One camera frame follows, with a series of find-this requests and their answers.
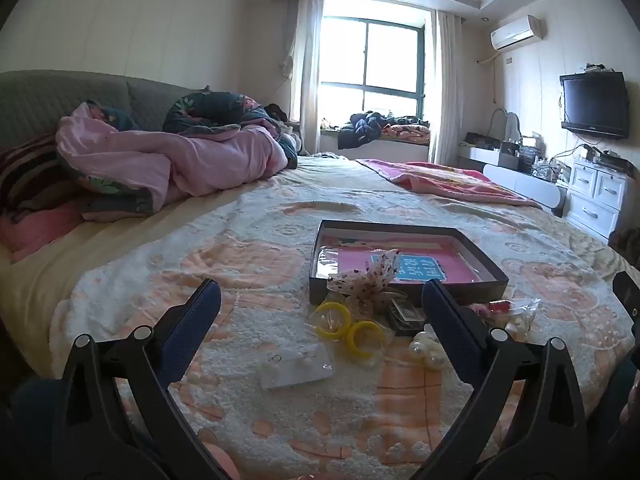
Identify grey cardboard box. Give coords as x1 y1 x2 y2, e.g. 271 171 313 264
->
308 219 510 307

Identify polka-dot bow scrunchie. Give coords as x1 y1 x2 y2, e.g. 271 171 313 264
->
327 250 401 312

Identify green padded headboard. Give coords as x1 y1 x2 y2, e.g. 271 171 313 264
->
0 70 206 136

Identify colourful folded blanket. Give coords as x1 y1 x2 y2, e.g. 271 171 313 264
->
382 121 431 145

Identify dressing table mirror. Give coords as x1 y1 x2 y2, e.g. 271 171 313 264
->
487 107 523 143

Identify pink sheet with blue label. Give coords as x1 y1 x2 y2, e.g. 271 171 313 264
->
317 237 483 283

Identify large pearl bead bracelet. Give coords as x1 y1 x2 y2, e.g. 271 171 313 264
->
409 324 443 368

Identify white air conditioner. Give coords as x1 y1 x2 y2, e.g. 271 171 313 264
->
489 15 547 52

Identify clothes pile on windowsill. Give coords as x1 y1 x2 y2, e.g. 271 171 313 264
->
337 110 387 151

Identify black set-top device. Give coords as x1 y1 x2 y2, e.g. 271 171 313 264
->
594 151 637 170

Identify dark floral quilt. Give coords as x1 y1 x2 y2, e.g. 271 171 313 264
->
162 91 299 171

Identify bagged yellow hoop earrings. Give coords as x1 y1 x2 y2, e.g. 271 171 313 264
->
310 300 396 361

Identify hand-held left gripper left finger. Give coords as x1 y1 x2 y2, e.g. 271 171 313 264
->
50 278 246 480

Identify white dressing table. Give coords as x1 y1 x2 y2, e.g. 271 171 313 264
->
457 145 569 217

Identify pink quilt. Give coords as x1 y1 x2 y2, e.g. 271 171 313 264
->
55 102 291 221

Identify clear case of hair pins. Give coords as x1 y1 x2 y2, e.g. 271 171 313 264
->
385 297 431 337

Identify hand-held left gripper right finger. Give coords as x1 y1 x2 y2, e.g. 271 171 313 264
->
410 278 590 480

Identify pink pillow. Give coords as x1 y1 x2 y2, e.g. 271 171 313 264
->
0 200 85 263

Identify striped pillow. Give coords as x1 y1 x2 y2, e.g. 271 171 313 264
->
0 132 68 223

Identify pearl earrings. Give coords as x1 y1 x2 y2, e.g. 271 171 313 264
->
260 347 335 390

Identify sheer white curtain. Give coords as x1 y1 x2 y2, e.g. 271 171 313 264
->
286 0 327 157
427 10 464 166

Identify dark brown bag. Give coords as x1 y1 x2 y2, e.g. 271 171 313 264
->
611 226 640 267

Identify peach patterned bed blanket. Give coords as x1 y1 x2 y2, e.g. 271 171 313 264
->
47 155 636 480

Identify black wall television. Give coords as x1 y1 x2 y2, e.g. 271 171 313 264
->
559 71 630 140

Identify pink red blanket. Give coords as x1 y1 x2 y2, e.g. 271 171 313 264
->
355 158 544 210

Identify window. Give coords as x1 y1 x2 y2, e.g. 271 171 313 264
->
320 16 427 127

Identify white drawer cabinet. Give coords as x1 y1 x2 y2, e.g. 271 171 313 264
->
562 157 638 241

